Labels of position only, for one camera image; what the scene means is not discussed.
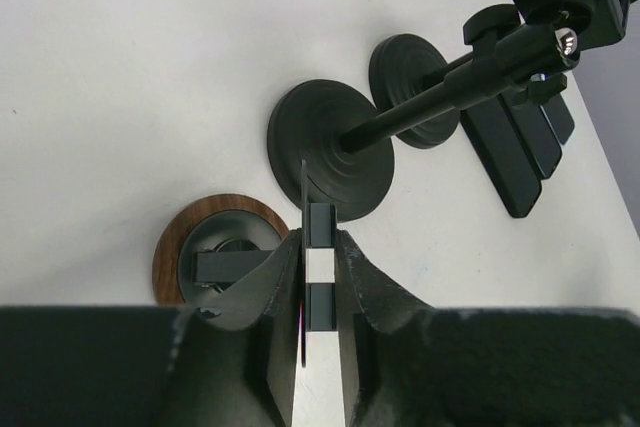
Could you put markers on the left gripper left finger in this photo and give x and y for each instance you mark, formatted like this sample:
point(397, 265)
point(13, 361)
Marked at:
point(230, 361)

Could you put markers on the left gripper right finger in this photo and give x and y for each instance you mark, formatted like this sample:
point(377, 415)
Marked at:
point(406, 363)

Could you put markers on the wooden-base phone stand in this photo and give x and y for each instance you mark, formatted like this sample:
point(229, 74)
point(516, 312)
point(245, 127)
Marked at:
point(215, 241)

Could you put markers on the black phone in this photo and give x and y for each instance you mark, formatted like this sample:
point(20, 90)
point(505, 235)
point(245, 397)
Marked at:
point(538, 137)
point(496, 143)

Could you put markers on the light blue cased phone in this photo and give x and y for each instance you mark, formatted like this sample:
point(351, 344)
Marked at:
point(559, 118)

